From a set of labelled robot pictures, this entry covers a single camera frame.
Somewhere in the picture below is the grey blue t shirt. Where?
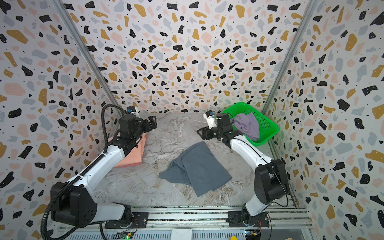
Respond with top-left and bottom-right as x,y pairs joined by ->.
159,142 -> 232,197

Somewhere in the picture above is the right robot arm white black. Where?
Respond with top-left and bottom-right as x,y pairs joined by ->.
197,111 -> 290,227

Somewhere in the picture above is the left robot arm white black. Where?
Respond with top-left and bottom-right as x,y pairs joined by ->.
49,114 -> 157,228

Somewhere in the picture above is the lilac t shirt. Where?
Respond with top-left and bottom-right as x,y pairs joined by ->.
234,113 -> 260,142

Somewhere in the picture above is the folded pink t shirt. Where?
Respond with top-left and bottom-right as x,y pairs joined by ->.
114,134 -> 147,168

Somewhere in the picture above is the green plastic basket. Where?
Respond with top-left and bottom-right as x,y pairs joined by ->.
223,103 -> 279,147

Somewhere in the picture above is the left green circuit board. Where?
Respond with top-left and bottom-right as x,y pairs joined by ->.
113,232 -> 134,240

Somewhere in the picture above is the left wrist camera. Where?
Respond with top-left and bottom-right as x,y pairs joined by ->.
126,106 -> 140,118

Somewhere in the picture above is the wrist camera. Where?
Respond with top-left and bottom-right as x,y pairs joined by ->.
126,106 -> 140,118
203,110 -> 217,129

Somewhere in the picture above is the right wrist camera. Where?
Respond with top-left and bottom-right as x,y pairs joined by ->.
203,110 -> 217,129

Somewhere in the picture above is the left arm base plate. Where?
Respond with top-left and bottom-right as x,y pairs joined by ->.
104,211 -> 149,229

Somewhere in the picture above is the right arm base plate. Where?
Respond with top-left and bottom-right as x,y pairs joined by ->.
227,210 -> 270,228

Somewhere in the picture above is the aluminium mounting rail frame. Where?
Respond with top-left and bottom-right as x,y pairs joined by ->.
56,205 -> 319,240

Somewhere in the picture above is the left corner aluminium post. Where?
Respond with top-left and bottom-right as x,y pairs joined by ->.
46,1 -> 117,118

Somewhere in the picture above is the corner aluminium post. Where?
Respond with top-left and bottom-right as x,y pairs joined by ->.
262,0 -> 319,115
46,1 -> 117,118

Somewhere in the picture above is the right circuit board with wires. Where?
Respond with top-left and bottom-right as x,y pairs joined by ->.
245,230 -> 261,240

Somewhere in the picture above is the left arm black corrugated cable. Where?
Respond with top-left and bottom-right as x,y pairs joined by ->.
40,103 -> 130,240

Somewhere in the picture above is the right corner aluminium post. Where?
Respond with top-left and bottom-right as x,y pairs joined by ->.
262,0 -> 319,115

